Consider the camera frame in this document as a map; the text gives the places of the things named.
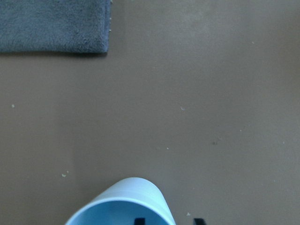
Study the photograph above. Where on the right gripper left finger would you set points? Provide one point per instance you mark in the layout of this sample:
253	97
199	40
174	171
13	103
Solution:
139	221

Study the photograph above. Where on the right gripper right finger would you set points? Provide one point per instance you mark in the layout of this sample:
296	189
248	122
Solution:
199	221

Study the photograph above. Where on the light blue cup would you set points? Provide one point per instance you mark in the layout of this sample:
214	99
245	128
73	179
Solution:
124	201

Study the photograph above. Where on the grey folded cloth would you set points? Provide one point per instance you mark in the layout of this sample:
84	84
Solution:
68	26

